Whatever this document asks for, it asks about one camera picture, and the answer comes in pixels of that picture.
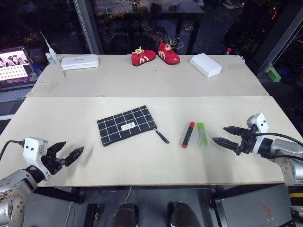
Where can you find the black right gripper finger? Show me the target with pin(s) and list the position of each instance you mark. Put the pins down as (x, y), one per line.
(233, 130)
(225, 142)

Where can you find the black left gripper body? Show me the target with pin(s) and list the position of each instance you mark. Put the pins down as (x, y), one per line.
(52, 163)

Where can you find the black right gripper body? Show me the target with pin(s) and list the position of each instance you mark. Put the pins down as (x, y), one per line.
(246, 142)

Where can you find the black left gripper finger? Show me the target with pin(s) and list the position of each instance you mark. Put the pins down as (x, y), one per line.
(73, 154)
(56, 146)

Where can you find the black grid pencil pouch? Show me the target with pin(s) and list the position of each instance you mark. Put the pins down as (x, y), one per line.
(127, 125)

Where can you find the white flat rectangular case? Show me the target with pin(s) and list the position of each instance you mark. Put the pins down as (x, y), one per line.
(80, 63)

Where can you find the green highlighter pen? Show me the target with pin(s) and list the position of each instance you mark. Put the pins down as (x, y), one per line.
(202, 136)

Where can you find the red and black pen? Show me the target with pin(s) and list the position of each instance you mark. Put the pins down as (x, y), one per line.
(188, 134)

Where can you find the green block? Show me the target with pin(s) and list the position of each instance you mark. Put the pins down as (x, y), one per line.
(273, 74)

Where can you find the white cardboard box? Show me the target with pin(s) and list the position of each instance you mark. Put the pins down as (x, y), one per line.
(205, 65)

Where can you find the red capped bottle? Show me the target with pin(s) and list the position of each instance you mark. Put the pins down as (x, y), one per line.
(228, 51)

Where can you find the dark rounded foot shape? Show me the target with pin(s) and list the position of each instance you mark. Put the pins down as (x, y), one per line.
(125, 215)
(181, 214)

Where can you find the white nozzle bottle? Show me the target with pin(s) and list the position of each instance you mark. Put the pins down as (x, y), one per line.
(52, 53)

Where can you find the red baby shoe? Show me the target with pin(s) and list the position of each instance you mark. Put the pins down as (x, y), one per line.
(143, 56)
(168, 55)

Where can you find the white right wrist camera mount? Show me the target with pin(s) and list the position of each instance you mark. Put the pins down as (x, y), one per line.
(260, 127)

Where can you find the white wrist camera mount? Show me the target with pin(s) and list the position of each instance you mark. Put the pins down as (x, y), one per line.
(33, 151)
(260, 127)

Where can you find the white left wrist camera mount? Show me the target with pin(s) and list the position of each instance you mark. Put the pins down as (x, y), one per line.
(33, 151)

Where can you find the grey metal base plate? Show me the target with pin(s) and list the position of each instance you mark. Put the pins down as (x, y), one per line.
(253, 205)

